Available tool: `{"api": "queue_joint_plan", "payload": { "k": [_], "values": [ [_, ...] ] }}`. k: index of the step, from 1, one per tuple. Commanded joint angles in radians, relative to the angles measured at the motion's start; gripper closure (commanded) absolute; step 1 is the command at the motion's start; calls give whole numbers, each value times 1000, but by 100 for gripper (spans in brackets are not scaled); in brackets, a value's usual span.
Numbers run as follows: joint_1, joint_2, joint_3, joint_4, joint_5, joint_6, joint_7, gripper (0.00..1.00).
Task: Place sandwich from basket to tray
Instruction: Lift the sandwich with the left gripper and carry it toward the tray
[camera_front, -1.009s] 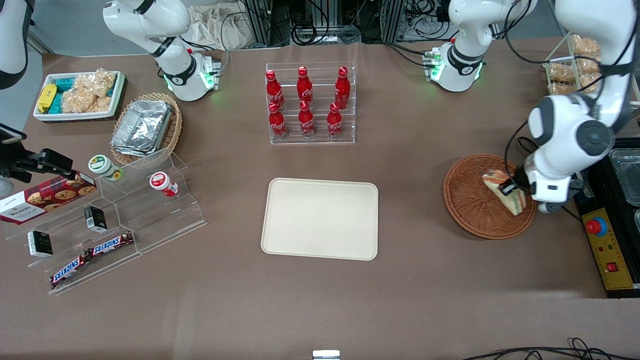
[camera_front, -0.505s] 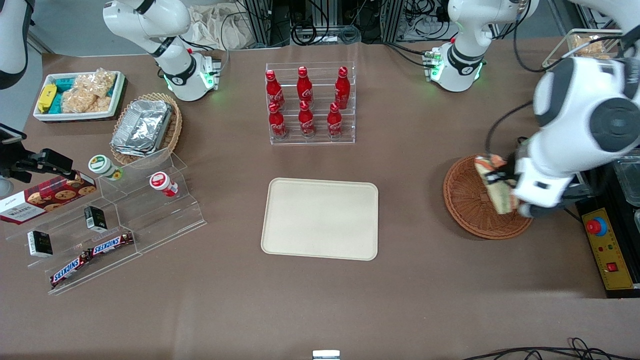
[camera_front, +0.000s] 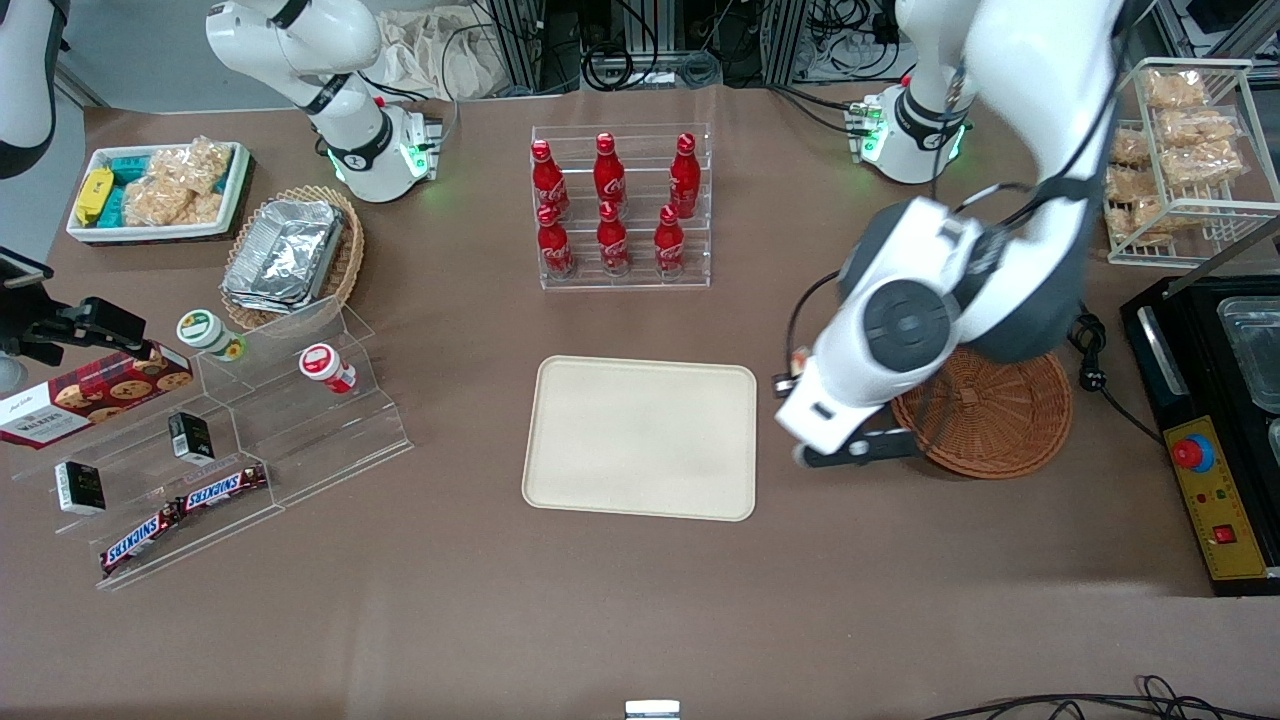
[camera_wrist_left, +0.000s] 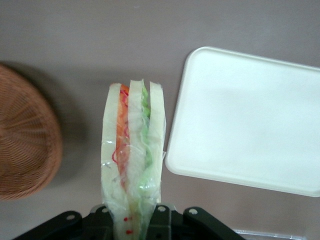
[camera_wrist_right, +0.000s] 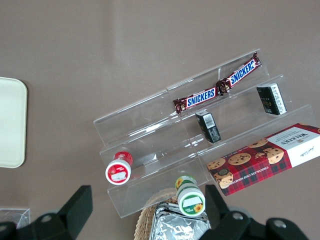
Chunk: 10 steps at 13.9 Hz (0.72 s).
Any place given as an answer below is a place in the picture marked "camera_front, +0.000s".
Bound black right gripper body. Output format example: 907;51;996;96
0;290;69;367

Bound round brown wicker basket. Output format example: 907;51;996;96
889;344;1074;480

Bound white rectangular snack tray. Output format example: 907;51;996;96
65;141;253;247

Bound beige plastic tray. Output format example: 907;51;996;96
521;355;758;523

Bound oval wicker basket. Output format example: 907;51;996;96
219;184;367;332

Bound red tartan cookie box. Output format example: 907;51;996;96
0;341;195;452

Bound green lid cup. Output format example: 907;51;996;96
176;309;247;362

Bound yellow snack packet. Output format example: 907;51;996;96
74;167;114;227

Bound clear rice cracker bag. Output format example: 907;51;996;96
148;137;234;198
121;176;227;228

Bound small black box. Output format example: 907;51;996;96
54;459;108;517
167;411;216;467

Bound teal snack packet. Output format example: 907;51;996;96
103;154;153;228

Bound stacked foil containers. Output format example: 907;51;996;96
221;199;347;314

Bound snickers chocolate bar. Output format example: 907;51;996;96
99;502;185;577
174;463;270;514

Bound red cola bottle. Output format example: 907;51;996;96
596;201;632;277
536;205;577;280
653;205;687;277
530;139;570;221
668;132;702;220
593;132;628;213

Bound red lid cup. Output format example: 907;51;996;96
298;342;358;395

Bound clear acrylic stepped shelf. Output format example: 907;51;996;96
8;295;414;592

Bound clear acrylic bottle rack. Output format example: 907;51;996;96
530;124;713;292

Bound black countertop appliance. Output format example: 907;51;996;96
1119;270;1280;446

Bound beige cloth bag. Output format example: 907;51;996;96
372;8;513;102

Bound black camera cable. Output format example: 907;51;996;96
785;268;843;353

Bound black power cable with plug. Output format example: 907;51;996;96
1068;308;1167;447

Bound black floor cables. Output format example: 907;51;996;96
920;674;1280;720

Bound aluminium frame with cables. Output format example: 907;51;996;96
478;0;901;93

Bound white wire rack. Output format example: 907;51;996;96
1103;57;1280;270

